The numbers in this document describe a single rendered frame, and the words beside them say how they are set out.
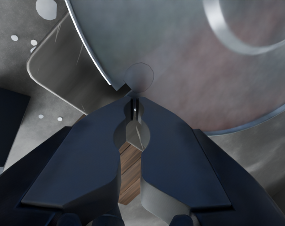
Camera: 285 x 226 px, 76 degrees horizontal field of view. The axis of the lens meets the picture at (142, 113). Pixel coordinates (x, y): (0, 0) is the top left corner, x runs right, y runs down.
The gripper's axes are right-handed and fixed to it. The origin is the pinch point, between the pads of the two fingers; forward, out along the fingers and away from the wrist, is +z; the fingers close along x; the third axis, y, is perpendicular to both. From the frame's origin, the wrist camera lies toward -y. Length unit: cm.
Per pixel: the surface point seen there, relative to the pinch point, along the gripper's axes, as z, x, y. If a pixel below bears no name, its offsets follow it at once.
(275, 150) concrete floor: 134, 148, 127
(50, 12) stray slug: 12.3, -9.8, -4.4
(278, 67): 6.0, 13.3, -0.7
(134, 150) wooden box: 46, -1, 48
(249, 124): 5.3, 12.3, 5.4
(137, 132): 1.7, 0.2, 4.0
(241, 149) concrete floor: 117, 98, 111
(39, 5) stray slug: 11.9, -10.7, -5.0
